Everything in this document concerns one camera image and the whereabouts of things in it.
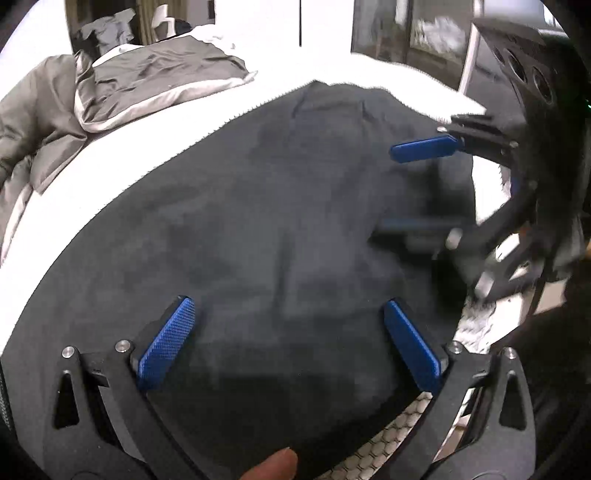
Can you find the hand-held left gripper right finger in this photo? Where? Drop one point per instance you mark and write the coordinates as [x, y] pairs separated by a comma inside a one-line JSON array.
[[413, 350]]

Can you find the dark glass panel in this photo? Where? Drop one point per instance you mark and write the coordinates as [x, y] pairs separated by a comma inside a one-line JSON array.
[[406, 27]]

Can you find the thin black pole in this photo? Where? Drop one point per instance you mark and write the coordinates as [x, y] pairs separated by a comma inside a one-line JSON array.
[[300, 23]]

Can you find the white chair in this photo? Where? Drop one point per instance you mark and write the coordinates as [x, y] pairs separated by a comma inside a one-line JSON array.
[[164, 21]]

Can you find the white bed mattress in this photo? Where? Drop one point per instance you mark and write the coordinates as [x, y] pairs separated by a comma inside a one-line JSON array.
[[369, 69]]

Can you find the grey duvet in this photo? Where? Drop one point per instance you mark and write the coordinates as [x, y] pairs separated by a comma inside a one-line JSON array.
[[152, 69]]

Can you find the white frame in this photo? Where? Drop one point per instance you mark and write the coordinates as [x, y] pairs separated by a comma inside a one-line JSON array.
[[467, 60]]

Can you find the person's left hand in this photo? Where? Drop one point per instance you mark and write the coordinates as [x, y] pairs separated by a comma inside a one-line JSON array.
[[272, 466]]

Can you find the grey cloth pile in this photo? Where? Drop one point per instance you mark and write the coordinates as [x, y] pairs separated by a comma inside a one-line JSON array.
[[104, 32]]

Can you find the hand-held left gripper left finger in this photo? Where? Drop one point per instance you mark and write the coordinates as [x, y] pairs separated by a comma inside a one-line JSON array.
[[166, 341]]

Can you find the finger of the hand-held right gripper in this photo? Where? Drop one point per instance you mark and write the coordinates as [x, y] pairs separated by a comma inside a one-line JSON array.
[[415, 226], [425, 148]]

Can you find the dark pants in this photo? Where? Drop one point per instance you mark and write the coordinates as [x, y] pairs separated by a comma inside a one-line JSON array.
[[258, 221]]

